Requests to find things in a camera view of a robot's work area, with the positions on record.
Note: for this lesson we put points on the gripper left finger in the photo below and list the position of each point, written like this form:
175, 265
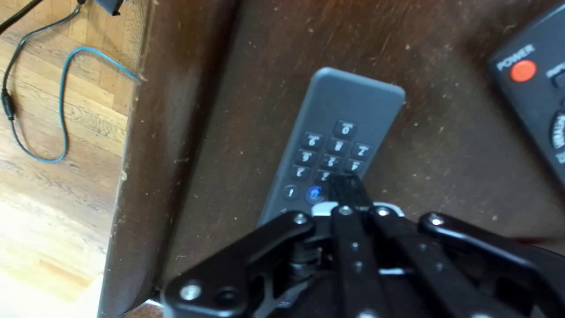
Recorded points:
229, 269

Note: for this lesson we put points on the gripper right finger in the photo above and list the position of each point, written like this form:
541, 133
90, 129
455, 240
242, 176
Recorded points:
485, 260

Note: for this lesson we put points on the dark grey remote with number keys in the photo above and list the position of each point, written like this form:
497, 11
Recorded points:
340, 106

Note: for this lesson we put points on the black remote with orange button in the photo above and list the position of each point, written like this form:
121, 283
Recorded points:
536, 97

